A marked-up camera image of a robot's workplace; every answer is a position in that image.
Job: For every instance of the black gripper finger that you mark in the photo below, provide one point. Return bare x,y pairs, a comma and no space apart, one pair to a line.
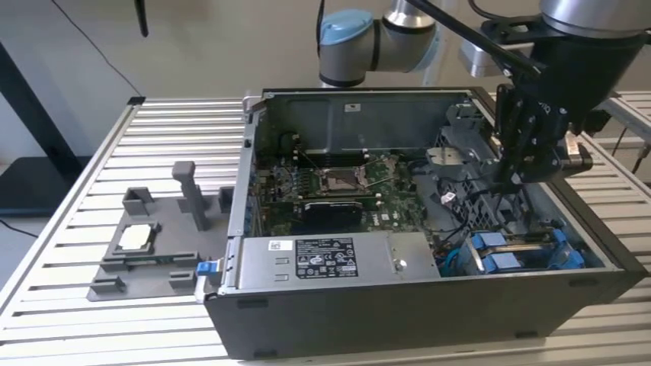
510,137
545,152

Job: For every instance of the silver disk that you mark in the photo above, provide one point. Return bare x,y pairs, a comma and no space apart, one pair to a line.
492,242
501,263

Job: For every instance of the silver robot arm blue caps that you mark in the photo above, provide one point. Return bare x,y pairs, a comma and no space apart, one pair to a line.
352,42

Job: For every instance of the green motherboard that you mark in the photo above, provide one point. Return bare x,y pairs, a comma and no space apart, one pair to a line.
402,213

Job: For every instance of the white case sticker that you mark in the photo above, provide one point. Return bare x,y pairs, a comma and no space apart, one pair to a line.
353,107

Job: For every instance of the CPU socket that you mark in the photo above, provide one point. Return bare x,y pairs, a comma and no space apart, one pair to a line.
338,180

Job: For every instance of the locking lever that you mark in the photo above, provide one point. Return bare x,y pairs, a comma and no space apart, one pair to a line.
313,161

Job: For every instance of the black graphics card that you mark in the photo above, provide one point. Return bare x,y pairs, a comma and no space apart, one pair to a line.
332,215

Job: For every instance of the grey power supply with label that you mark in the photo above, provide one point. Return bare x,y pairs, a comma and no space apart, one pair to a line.
357,259

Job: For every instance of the dark grey open PC case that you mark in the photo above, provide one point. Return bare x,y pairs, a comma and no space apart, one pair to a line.
357,320

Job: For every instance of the blue case latch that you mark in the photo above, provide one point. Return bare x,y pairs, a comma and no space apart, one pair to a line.
206,267

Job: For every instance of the grey parts rack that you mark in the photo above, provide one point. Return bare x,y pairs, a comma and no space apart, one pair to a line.
164,244

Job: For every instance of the black table corner clip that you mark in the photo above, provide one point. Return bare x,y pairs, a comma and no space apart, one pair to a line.
137,101

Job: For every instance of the silver CPU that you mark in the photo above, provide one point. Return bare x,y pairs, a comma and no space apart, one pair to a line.
137,237

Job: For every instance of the black hanging antenna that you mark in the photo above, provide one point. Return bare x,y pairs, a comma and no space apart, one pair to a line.
142,19

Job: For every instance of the black stand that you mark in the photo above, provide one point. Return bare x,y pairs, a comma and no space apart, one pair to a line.
31,179

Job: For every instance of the small silver black wrist camera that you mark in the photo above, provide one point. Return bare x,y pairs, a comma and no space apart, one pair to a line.
577,158

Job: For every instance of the round silver bracket plate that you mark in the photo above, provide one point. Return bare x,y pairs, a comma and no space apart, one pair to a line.
444,156

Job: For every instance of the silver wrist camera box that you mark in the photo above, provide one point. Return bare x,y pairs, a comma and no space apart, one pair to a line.
481,59

